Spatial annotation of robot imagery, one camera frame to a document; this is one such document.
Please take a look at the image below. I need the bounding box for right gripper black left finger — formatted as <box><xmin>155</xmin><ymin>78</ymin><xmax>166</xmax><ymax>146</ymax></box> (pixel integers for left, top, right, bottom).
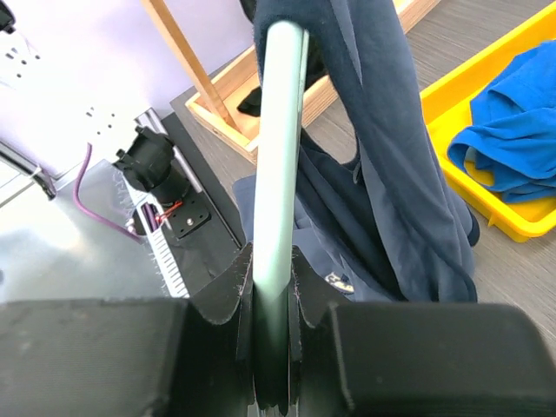
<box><xmin>189</xmin><ymin>243</ymin><xmax>254</xmax><ymax>408</ymax></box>

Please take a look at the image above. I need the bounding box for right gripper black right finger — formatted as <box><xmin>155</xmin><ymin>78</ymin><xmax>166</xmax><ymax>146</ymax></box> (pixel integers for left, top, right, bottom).
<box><xmin>288</xmin><ymin>247</ymin><xmax>348</xmax><ymax>408</ymax></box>

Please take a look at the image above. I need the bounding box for dark navy tank top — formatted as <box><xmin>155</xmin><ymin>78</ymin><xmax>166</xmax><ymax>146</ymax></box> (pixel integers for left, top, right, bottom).
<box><xmin>234</xmin><ymin>1</ymin><xmax>480</xmax><ymax>302</ymax></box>

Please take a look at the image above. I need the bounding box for mint green hanger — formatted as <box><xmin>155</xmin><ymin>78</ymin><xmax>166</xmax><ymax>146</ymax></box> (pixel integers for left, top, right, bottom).
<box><xmin>250</xmin><ymin>20</ymin><xmax>310</xmax><ymax>344</ymax></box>

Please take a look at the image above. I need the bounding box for royal blue tank top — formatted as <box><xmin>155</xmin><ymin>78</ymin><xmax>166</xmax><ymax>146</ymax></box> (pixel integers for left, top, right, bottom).
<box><xmin>447</xmin><ymin>40</ymin><xmax>555</xmax><ymax>203</ymax></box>

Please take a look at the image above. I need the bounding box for black tank top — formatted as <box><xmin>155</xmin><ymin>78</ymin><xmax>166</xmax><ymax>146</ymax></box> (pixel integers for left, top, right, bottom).
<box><xmin>237</xmin><ymin>0</ymin><xmax>261</xmax><ymax>117</ymax></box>

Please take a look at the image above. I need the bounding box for wooden clothes rack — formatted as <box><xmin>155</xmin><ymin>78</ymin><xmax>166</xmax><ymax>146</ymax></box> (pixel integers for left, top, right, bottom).
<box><xmin>142</xmin><ymin>0</ymin><xmax>440</xmax><ymax>164</ymax></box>

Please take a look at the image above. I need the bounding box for yellow plastic tray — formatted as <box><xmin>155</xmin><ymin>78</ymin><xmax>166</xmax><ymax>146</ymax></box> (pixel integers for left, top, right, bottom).
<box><xmin>420</xmin><ymin>3</ymin><xmax>555</xmax><ymax>242</ymax></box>

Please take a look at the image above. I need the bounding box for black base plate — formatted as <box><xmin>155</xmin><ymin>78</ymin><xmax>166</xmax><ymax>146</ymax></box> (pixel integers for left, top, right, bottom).
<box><xmin>162</xmin><ymin>114</ymin><xmax>245</xmax><ymax>295</ymax></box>

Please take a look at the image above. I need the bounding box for slotted metal rail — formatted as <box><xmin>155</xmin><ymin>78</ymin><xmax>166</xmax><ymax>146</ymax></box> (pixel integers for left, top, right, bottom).
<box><xmin>138</xmin><ymin>201</ymin><xmax>189</xmax><ymax>298</ymax></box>

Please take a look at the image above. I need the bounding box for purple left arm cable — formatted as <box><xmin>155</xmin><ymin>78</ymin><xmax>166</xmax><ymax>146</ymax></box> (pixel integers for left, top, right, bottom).
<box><xmin>76</xmin><ymin>142</ymin><xmax>144</xmax><ymax>242</ymax></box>

